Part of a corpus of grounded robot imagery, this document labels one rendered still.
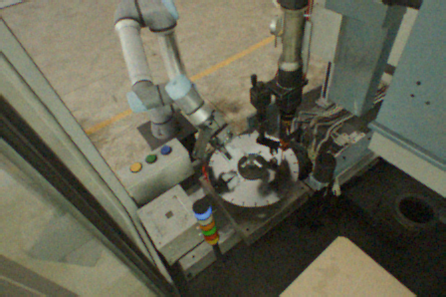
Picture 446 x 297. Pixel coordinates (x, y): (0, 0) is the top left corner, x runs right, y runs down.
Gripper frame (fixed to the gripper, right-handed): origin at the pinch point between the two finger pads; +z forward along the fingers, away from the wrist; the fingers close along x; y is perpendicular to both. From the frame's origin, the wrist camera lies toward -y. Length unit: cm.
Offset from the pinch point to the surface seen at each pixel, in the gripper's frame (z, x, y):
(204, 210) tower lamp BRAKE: -10.1, -25.4, -17.8
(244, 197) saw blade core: 7.8, -8.4, -5.4
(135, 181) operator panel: -11.1, 24.7, -29.7
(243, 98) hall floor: 44, 160, 80
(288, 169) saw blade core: 12.5, -8.7, 13.1
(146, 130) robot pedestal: -14, 68, -11
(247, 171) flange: 5.0, -2.5, 2.2
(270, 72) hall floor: 48, 173, 126
